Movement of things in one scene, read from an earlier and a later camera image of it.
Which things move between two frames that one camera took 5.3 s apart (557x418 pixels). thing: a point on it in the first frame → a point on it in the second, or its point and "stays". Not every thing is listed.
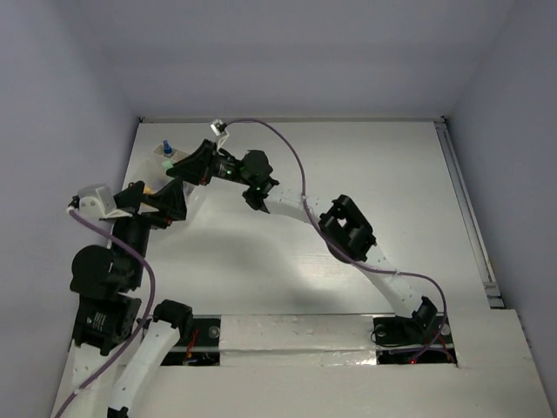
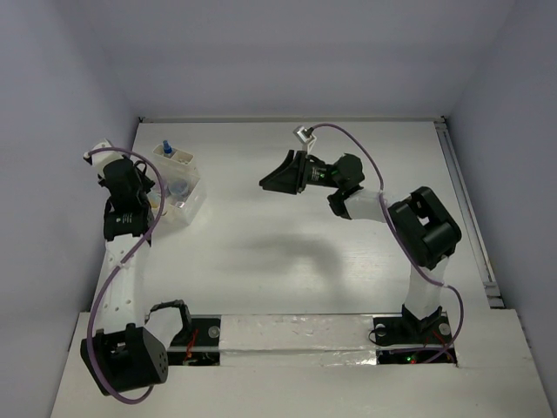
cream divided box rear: x=173 y=157 stays
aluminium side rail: x=470 y=216 stays
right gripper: x=198 y=166 → x=291 y=175
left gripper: x=171 y=198 → x=146 y=183
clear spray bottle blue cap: x=167 y=148 stays
